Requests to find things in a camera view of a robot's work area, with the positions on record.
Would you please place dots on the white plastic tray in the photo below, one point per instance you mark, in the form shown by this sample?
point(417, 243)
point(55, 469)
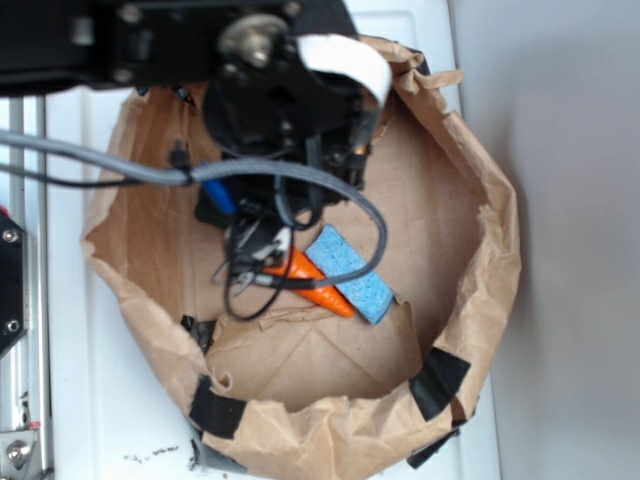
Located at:
point(111, 417)

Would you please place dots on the orange plastic toy carrot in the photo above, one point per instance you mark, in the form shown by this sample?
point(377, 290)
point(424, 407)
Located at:
point(301, 278)

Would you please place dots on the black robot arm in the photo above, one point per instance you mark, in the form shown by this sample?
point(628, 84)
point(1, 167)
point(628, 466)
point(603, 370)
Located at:
point(52, 46)

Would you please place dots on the black metal bracket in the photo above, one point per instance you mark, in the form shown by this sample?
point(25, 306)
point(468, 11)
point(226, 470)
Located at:
point(12, 283)

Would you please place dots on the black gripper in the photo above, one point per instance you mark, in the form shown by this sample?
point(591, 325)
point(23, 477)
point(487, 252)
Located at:
point(270, 114)

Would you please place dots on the blue sponge block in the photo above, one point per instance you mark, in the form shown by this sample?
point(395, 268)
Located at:
point(334, 256)

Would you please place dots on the aluminium frame rail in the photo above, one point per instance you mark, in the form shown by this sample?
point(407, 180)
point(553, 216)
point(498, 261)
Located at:
point(26, 424)

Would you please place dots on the brown paper bag basin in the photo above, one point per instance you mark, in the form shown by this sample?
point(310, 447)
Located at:
point(302, 393)

